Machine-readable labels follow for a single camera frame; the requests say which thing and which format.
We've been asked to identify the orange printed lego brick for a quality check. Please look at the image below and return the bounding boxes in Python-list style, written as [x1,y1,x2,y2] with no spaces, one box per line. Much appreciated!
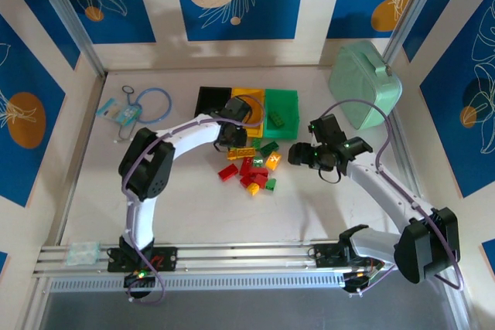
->
[265,151,282,172]

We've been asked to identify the dark green lego brick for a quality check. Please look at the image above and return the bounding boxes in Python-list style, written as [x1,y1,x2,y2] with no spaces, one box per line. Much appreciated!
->
[259,140,280,158]

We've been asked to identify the black plastic bin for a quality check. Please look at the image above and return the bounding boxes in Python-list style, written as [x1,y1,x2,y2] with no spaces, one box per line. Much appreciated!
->
[194,86,233,121]

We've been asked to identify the yellow plastic bin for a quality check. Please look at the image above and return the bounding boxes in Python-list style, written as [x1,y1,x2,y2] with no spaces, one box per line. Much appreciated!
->
[230,87,268,138]

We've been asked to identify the green plastic bin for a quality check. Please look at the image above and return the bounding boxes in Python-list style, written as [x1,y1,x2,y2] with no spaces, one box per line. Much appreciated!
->
[263,88,301,141]

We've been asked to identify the mint green carry case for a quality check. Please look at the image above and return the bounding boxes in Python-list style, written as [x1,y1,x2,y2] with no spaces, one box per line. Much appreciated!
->
[327,39,403,132]

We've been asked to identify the blue stethoscope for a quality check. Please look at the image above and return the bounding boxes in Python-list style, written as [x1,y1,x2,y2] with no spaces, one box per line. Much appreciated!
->
[114,85,173,144]

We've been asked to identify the blue white card packet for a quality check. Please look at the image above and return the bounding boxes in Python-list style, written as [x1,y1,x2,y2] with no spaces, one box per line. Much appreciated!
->
[95,97,141,127]

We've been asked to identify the black right connector board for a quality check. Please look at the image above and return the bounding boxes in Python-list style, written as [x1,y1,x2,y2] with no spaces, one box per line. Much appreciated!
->
[342,270,384,294]

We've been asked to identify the black connector board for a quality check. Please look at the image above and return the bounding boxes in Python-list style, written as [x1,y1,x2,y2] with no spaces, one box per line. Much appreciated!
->
[342,270,384,294]
[123,270,158,289]

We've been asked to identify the black left connector board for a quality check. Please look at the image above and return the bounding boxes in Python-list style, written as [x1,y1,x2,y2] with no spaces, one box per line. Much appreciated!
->
[123,270,158,289]

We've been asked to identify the clear plastic bag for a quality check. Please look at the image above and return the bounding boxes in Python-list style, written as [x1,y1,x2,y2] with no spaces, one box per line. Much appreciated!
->
[64,240,101,267]

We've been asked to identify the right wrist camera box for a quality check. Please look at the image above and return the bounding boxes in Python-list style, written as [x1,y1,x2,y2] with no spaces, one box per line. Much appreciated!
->
[310,114,348,146]

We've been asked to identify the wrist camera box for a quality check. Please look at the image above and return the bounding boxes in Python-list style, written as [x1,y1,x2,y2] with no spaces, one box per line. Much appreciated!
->
[223,97,256,125]
[310,114,348,146]

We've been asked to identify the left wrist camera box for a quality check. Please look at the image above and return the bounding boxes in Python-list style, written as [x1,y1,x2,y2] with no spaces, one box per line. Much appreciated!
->
[223,97,256,125]

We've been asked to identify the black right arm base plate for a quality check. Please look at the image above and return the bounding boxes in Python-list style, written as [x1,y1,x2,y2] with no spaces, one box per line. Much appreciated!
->
[313,243,384,269]

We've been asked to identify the aluminium frame rail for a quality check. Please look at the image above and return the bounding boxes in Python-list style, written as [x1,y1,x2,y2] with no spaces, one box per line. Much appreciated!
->
[32,237,461,277]

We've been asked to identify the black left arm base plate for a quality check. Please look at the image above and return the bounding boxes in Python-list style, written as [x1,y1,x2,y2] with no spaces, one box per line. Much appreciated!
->
[107,247,179,273]

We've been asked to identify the slotted grey cable duct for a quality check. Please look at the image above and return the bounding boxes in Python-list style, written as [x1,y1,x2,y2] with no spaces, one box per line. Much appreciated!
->
[46,272,349,293]

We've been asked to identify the aluminium frame post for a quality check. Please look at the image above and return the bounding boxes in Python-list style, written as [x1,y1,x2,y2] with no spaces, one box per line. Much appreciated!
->
[27,0,108,78]
[382,0,446,64]

